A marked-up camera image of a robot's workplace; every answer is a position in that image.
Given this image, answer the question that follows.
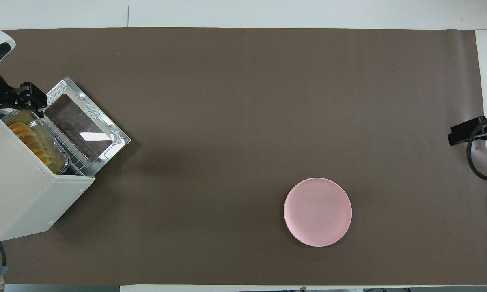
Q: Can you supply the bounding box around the sliced orange bread loaf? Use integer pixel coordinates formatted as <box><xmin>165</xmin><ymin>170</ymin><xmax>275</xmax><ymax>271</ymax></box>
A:
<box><xmin>8</xmin><ymin>122</ymin><xmax>53</xmax><ymax>167</ymax></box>

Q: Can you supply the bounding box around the aluminium foil tray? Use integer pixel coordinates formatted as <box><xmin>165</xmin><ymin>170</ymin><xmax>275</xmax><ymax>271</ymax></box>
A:
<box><xmin>2</xmin><ymin>109</ymin><xmax>69</xmax><ymax>175</ymax></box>

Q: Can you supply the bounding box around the glass oven door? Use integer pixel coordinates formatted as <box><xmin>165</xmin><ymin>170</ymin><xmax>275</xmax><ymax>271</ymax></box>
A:
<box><xmin>44</xmin><ymin>76</ymin><xmax>131</xmax><ymax>167</ymax></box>

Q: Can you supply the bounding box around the cream toaster oven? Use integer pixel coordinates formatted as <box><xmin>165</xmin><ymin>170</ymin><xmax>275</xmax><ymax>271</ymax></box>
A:
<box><xmin>0</xmin><ymin>107</ymin><xmax>96</xmax><ymax>243</ymax></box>

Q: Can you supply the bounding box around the pink round plate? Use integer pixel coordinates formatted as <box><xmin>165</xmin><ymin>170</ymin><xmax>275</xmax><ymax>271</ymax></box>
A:
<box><xmin>284</xmin><ymin>178</ymin><xmax>353</xmax><ymax>247</ymax></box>

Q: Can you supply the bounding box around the brown paper table mat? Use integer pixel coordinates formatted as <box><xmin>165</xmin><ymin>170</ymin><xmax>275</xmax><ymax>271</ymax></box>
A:
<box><xmin>0</xmin><ymin>28</ymin><xmax>487</xmax><ymax>286</ymax></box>

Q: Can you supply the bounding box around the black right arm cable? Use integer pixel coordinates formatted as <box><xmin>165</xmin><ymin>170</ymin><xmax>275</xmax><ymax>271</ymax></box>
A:
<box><xmin>467</xmin><ymin>113</ymin><xmax>487</xmax><ymax>181</ymax></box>

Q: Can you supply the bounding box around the metal oven wire rack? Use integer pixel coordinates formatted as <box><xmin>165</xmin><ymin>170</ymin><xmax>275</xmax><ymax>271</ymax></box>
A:
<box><xmin>45</xmin><ymin>118</ymin><xmax>96</xmax><ymax>177</ymax></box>

